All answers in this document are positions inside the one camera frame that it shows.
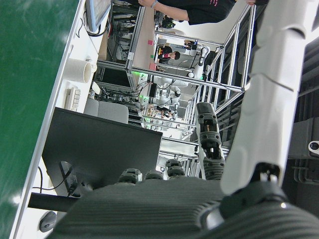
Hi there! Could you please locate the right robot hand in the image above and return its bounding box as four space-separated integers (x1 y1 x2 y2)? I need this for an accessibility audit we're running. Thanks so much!
51 0 319 239

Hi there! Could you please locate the white paper cup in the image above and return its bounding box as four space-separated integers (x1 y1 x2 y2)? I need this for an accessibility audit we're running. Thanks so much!
65 57 95 83

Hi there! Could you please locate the large black monitor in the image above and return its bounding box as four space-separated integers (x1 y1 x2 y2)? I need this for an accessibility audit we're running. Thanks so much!
27 107 163 213

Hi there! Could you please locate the dark gray computer mouse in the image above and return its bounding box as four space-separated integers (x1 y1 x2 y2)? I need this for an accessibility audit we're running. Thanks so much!
38 211 57 234

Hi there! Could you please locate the gray office chair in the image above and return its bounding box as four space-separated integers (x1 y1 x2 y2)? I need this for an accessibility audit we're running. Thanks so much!
83 98 130 124

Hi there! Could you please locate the white humanoid robot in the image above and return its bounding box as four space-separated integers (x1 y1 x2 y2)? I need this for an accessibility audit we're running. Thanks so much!
152 76 190 120

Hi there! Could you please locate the white keypad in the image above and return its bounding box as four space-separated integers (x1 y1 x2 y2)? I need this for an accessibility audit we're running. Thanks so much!
65 86 82 112

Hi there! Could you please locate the seated person black red shirt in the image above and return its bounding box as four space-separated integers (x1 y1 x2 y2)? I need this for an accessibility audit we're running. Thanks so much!
157 46 181 64

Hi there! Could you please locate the black hard case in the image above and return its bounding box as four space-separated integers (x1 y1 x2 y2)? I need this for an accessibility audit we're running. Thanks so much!
286 117 319 185

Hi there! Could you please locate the green conveyor belt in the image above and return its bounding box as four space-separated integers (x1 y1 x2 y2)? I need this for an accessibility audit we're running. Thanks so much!
0 0 82 239

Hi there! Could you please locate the person in black shirt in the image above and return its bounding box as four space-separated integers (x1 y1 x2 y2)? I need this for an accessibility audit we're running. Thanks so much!
138 0 270 25

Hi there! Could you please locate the aluminium frame cage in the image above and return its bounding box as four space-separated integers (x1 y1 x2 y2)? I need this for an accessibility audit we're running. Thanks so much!
127 4 257 94

